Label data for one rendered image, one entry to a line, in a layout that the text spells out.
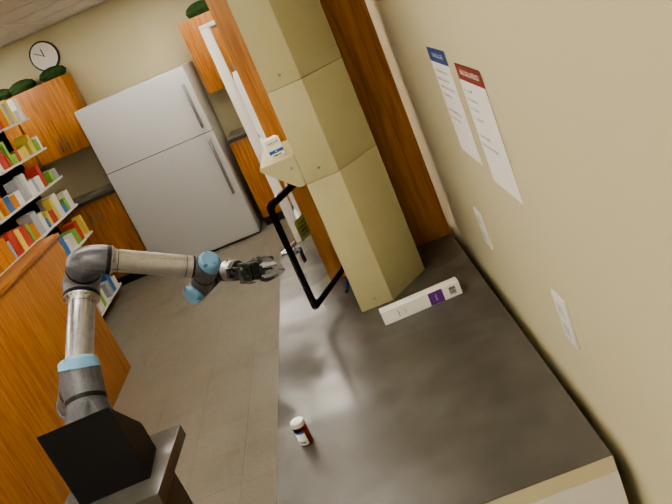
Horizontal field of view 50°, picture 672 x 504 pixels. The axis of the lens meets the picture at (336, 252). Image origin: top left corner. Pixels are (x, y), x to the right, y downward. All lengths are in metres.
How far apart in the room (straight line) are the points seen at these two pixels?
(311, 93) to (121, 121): 5.21
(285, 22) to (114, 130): 5.25
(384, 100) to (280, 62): 0.54
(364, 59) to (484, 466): 1.50
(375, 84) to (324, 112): 0.40
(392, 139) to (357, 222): 0.45
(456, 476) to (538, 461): 0.17
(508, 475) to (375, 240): 1.04
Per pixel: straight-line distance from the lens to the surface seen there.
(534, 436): 1.60
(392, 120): 2.59
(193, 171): 7.27
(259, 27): 2.17
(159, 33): 7.84
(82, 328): 2.40
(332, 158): 2.21
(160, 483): 2.05
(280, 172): 2.22
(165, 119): 7.22
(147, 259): 2.41
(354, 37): 2.55
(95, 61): 7.99
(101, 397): 2.14
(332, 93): 2.26
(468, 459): 1.60
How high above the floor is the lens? 1.91
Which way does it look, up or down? 19 degrees down
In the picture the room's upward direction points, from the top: 23 degrees counter-clockwise
